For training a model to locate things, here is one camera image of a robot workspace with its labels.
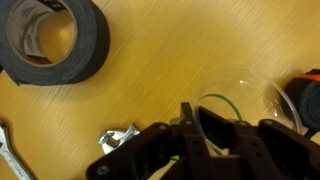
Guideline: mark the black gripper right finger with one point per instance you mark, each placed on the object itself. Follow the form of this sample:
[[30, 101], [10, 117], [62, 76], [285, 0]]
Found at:
[[270, 149]]

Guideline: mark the black duct tape roll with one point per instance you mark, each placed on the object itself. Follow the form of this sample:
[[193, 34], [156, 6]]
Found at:
[[52, 42]]

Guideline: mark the silver adjustable wrench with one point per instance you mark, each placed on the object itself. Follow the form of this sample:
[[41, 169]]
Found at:
[[8, 154]]

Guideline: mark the orange tape measure near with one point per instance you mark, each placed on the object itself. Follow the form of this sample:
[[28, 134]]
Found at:
[[304, 92]]

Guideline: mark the black-handled adjustable wrench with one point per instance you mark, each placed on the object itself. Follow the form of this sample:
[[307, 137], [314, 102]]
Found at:
[[111, 139]]

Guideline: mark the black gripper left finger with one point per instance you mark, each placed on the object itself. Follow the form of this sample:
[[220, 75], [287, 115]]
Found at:
[[140, 157]]

